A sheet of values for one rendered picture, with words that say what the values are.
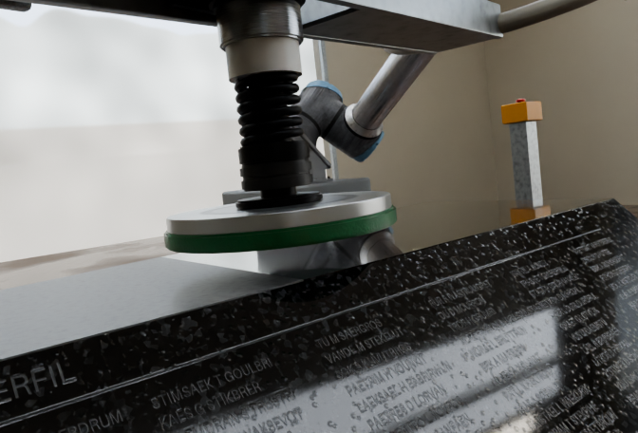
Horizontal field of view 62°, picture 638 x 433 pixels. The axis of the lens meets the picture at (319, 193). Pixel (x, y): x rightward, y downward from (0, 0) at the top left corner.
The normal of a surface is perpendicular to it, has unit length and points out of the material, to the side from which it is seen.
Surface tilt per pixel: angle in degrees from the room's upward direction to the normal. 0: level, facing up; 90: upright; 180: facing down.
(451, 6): 90
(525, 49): 90
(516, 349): 45
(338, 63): 90
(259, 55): 90
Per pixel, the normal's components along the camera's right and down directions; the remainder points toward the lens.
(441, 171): 0.55, -0.01
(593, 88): -0.83, 0.11
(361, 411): 0.35, -0.72
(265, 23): 0.18, 0.04
